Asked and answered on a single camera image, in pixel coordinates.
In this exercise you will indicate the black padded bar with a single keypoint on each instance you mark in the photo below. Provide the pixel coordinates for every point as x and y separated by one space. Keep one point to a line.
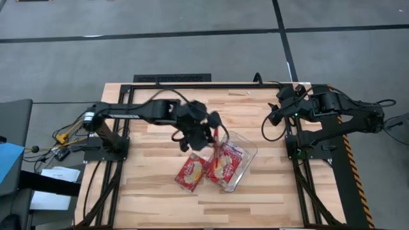
48 187

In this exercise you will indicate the black hazard-striped mat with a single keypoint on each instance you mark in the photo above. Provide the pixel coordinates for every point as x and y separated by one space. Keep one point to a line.
351 204

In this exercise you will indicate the black aluminium table frame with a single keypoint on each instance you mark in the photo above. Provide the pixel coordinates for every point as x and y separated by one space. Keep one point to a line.
204 86

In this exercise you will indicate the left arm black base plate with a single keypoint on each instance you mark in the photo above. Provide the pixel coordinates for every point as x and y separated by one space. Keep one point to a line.
91 157

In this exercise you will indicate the grey chair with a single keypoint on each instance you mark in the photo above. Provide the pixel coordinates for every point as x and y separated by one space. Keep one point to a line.
16 121

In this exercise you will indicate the grey floor stand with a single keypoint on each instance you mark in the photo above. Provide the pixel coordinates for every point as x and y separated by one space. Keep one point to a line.
399 123

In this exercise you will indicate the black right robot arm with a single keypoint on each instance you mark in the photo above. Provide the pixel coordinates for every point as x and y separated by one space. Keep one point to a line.
351 115

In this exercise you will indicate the red popcorn bag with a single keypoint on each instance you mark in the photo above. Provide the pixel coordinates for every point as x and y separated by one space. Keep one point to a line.
217 147
191 172
227 166

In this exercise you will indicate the small black device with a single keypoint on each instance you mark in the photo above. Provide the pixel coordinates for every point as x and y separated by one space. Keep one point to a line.
62 154

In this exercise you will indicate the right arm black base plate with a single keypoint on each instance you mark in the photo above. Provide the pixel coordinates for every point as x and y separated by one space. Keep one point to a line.
324 156

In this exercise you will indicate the blue box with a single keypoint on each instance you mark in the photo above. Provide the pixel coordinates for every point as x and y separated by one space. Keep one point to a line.
8 159

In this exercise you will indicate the clear plastic tray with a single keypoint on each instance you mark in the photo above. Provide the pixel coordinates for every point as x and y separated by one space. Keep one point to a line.
247 153

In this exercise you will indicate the yellow connector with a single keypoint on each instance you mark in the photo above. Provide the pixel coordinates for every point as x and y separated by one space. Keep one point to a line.
62 138

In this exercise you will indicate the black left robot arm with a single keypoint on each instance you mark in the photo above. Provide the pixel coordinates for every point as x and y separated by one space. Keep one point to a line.
134 110

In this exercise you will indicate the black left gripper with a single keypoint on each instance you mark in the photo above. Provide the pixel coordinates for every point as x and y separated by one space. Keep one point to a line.
195 127

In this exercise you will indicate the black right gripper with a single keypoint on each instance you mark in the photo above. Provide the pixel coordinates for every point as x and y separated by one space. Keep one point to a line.
290 103

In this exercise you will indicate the white paper sheet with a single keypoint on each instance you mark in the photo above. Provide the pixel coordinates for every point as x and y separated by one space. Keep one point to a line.
60 174
48 201

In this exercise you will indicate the black round knob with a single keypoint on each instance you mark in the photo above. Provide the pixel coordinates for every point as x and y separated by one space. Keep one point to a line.
35 149

